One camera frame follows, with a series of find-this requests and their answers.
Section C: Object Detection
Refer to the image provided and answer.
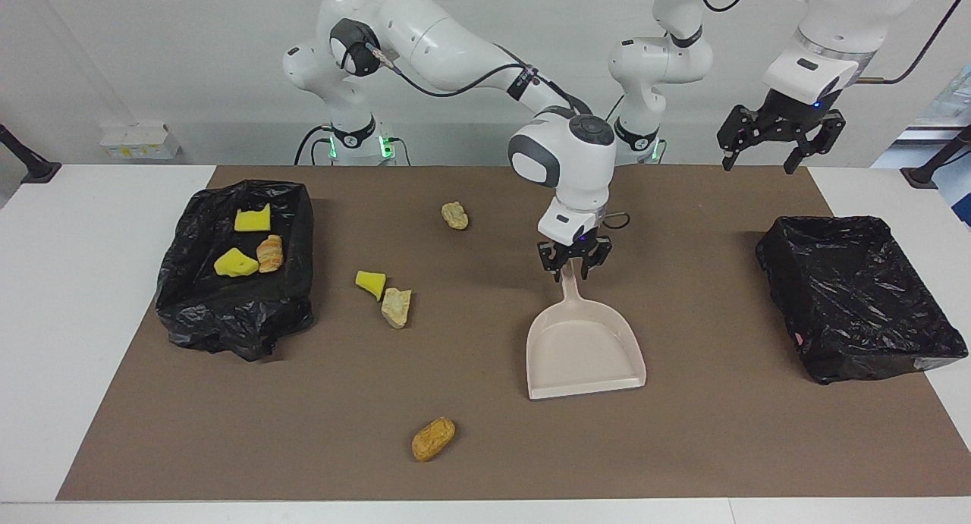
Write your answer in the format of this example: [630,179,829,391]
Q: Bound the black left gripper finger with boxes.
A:
[717,105,756,173]
[784,113,847,176]

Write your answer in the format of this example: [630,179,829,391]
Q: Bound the beige plastic dustpan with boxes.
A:
[526,262,648,400]

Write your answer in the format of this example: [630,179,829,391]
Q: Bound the small yellow sponge wedge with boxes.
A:
[355,270,387,302]

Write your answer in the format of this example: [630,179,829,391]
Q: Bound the orange-brown sponge lump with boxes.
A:
[411,417,457,463]

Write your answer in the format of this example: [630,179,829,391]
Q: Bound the notched yellow green sponge piece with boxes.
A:
[234,203,272,233]

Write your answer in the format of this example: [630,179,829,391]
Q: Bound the yellow sponge piece dark dot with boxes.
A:
[213,247,260,278]

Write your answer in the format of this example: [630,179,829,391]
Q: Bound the black bag bin pink mark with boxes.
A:
[756,215,969,385]

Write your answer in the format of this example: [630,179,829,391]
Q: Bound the black bag-lined bin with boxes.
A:
[155,179,315,362]

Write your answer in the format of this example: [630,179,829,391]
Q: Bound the white blue background furniture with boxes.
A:
[871,67,971,229]

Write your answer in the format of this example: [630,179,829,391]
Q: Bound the brown table mat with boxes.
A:
[55,165,971,502]

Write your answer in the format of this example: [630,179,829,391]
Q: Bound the white box yellow labels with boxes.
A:
[100,122,183,161]

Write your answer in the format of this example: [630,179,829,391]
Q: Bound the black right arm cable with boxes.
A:
[368,42,632,231]

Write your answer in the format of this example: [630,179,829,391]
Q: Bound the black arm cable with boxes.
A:
[368,42,632,231]
[694,0,958,85]

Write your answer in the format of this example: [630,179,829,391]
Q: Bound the black camera stand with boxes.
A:
[900,124,971,190]
[0,124,61,185]

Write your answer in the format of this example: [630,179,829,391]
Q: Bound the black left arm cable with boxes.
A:
[694,0,958,85]

